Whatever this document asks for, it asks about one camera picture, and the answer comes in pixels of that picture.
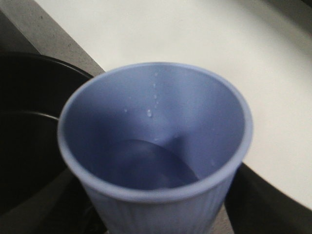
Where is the dark blue cooking pot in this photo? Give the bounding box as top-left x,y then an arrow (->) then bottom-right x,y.
0,53 -> 91,215

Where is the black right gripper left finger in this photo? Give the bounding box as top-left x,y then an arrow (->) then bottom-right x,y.
0,170 -> 107,234

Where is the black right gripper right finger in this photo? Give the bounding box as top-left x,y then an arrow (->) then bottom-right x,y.
225,164 -> 312,234

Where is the light blue ribbed cup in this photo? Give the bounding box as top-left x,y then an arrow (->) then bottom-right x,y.
58,62 -> 253,234

